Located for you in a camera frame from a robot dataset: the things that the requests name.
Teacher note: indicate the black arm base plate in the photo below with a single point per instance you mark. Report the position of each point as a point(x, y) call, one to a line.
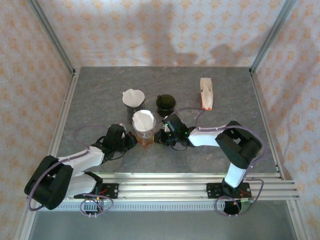
point(212, 191)
point(111, 191)

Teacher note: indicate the orange glass carafe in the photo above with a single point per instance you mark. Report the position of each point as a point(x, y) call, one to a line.
point(145, 141)

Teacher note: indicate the white orange filter box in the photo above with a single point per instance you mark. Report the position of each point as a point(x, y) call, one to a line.
point(207, 108)

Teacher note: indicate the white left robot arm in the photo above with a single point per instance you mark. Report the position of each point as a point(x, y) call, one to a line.
point(82, 157)

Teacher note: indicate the aluminium mounting rail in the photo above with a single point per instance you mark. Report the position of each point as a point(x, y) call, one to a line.
point(162, 187)

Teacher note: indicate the dark green coffee dripper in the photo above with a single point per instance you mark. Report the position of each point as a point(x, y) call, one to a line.
point(165, 102)

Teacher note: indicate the white paper coffee filter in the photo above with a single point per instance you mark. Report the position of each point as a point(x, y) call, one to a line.
point(143, 120)
point(207, 92)
point(133, 97)

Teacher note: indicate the aluminium frame leg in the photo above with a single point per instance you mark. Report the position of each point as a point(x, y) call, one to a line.
point(26, 228)
point(298, 220)

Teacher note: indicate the clear coffee dripper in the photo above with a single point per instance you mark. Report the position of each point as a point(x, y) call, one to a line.
point(153, 128)

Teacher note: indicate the aluminium frame post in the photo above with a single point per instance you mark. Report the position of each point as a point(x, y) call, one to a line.
point(270, 37)
point(53, 37)

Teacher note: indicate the aluminium table side rail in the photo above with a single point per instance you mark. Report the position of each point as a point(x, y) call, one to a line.
point(259, 92)
point(65, 107)

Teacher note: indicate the smoky grey glass carafe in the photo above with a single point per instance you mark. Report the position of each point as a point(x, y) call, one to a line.
point(130, 113)

